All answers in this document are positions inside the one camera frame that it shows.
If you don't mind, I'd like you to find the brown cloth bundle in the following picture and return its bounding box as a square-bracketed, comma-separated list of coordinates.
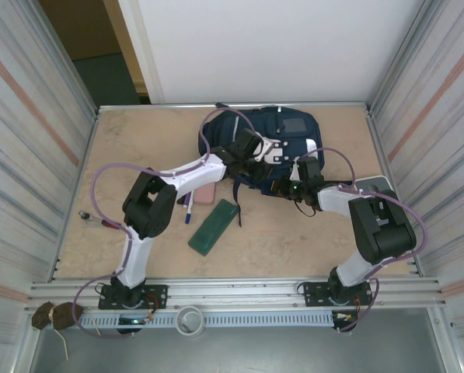
[31, 301, 85, 331]

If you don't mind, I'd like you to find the white grey box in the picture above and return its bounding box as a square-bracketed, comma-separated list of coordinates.
[358, 175, 396, 195]

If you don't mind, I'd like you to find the aluminium mounting rail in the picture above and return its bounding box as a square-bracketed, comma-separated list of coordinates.
[29, 276, 448, 311]

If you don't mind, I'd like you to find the white pen blue cap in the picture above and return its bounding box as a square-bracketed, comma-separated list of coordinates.
[183, 192, 195, 225]

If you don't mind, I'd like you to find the white pipe ring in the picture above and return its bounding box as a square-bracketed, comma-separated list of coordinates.
[176, 305, 205, 335]

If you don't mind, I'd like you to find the navy blue backpack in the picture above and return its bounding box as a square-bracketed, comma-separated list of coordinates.
[197, 105, 326, 228]

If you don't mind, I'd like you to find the pink pencil case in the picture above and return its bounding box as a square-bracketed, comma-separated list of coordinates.
[192, 182, 217, 206]

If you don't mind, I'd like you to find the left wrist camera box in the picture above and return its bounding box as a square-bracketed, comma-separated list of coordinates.
[253, 134, 275, 163]

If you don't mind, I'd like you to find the red handled screwdriver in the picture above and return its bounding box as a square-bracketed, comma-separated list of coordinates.
[78, 211, 120, 230]

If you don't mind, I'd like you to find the small electronics board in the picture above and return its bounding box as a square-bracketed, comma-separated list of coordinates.
[332, 310, 360, 323]
[117, 316, 155, 326]

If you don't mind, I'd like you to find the green pencil case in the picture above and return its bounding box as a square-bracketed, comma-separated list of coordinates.
[187, 197, 239, 257]

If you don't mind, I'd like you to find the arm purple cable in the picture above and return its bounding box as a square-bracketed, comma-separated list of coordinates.
[71, 107, 263, 343]
[293, 146, 427, 334]

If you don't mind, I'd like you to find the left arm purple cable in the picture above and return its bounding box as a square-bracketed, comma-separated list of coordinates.
[71, 107, 263, 343]

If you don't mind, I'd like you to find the slotted grey cable duct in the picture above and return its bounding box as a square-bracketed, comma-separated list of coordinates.
[78, 312, 336, 329]

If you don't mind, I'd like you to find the brown wooden door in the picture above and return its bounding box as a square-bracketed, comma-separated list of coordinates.
[39, 0, 123, 61]

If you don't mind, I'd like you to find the aluminium table edge bar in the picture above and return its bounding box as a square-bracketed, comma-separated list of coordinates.
[97, 101, 368, 112]

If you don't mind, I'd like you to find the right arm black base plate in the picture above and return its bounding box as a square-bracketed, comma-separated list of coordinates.
[301, 280, 374, 308]

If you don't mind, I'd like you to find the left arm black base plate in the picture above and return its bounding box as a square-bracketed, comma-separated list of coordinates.
[98, 284, 169, 311]

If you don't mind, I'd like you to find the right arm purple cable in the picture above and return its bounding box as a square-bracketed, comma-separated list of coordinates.
[293, 146, 427, 334]

